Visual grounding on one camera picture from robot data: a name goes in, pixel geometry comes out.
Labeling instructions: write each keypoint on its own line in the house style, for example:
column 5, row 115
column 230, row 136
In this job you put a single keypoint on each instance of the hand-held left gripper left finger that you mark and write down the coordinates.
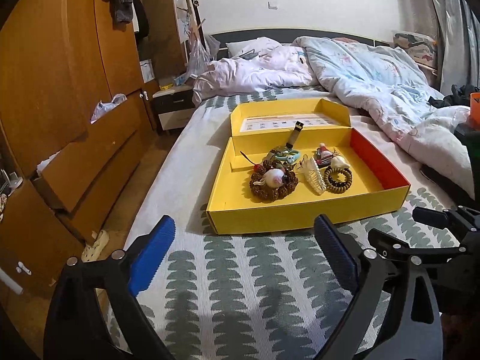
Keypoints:
column 150, row 258

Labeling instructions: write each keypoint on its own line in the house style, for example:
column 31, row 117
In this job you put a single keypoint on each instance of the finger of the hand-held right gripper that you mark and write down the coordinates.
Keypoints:
column 431, row 217
column 390, row 242

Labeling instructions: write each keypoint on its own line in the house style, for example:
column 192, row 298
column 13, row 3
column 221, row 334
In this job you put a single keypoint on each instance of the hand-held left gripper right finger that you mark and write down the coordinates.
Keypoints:
column 337, row 255

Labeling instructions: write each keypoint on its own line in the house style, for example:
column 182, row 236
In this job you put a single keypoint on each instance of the yellow cardboard box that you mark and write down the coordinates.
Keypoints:
column 337, row 210

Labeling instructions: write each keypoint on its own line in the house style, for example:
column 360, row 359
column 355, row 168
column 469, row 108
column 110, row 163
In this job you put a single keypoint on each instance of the red ball hair clip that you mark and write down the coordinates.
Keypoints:
column 257, row 167

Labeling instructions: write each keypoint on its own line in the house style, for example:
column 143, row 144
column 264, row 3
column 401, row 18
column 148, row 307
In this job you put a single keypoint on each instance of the cream perforated slipper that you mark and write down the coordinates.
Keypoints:
column 95, row 245

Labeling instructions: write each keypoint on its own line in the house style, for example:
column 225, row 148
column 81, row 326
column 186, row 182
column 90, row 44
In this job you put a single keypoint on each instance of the dark cloth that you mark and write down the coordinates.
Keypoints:
column 453, row 99

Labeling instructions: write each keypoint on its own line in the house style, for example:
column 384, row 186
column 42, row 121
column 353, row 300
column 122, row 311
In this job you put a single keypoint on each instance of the clear claw hair clip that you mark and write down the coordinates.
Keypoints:
column 313, row 176

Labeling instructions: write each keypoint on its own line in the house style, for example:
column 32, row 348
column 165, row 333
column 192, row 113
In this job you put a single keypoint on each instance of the white leaf print bed sheet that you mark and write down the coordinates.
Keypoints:
column 232, row 270

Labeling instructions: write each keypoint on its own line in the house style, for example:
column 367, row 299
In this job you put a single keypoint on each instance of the white fluffy hair clip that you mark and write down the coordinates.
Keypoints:
column 339, row 163

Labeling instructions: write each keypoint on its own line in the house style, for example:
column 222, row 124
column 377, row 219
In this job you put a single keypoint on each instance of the red figure hair clip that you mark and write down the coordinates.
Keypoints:
column 323, row 153

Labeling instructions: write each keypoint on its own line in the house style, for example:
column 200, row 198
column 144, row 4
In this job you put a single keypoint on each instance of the mint green hair clip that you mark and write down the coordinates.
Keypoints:
column 295, row 155

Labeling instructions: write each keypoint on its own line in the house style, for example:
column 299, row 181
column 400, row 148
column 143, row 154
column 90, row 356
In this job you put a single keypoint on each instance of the wristwatch with metal band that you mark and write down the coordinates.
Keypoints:
column 296, row 135

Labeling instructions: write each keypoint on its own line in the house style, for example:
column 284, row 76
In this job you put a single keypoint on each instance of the patterned cushion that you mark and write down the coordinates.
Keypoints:
column 416, row 50

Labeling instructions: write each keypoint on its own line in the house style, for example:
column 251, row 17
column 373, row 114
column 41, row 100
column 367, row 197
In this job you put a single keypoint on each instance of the light blue patterned quilt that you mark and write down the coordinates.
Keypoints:
column 375, row 78

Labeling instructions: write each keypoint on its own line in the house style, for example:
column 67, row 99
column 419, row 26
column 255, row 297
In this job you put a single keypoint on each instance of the grey curtain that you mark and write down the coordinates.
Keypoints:
column 453, row 26

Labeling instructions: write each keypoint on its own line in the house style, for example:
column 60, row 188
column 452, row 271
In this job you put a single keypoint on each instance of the white and dark nightstand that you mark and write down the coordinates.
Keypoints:
column 172, row 112

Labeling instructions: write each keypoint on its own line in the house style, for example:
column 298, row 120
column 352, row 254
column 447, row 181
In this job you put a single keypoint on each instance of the white plastic bag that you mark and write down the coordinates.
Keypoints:
column 101, row 110

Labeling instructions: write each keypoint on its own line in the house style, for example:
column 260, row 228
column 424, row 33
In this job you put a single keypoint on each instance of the paper sheet on wardrobe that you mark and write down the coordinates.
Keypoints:
column 147, row 70

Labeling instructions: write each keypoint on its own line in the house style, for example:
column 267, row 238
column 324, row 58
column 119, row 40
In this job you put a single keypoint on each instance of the pink white quilt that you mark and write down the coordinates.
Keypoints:
column 243, row 78

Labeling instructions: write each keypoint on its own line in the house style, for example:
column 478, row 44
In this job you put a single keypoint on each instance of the wooden wardrobe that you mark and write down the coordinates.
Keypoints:
column 48, row 82

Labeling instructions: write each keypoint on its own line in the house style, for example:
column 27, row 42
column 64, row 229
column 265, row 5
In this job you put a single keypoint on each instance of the clear plastic bag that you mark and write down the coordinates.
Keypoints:
column 197, row 60

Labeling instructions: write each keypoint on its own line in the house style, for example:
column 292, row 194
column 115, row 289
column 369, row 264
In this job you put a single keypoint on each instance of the white pillow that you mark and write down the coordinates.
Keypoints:
column 247, row 45

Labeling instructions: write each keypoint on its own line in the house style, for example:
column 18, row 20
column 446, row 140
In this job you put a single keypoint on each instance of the dark grey headboard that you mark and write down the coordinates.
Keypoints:
column 262, row 33

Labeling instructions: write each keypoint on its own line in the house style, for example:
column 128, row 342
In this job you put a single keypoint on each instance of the black hanging garment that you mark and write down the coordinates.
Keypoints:
column 141, row 15

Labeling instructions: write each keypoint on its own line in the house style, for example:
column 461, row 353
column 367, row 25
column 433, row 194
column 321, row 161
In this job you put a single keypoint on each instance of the wooden coat rack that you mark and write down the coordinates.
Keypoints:
column 180, row 15

